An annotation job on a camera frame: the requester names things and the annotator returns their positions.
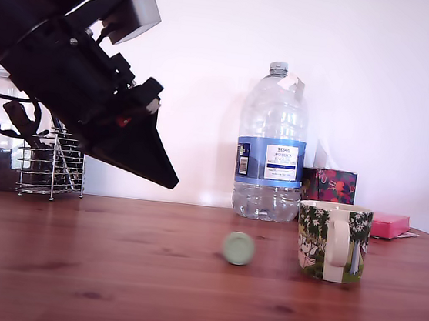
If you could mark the pink flat box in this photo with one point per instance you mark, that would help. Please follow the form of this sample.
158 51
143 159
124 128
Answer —
389 225

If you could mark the pink paper sheet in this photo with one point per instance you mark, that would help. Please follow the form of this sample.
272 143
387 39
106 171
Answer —
411 234

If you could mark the large clear water bottle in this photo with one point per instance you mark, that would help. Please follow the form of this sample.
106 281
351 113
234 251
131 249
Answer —
273 117

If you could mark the pale green coffee capsule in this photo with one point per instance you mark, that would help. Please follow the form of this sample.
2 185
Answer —
238 249

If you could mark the floral tissue box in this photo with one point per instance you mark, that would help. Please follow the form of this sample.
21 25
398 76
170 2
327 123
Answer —
332 185

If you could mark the black kitchen utensil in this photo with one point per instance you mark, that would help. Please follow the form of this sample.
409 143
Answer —
16 112

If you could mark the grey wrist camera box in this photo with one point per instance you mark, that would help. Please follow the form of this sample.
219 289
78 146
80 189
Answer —
142 13

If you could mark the white tissue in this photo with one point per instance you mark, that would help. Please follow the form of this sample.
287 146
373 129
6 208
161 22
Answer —
325 157

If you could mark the floral printed white mug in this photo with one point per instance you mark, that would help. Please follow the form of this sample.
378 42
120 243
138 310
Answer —
314 237

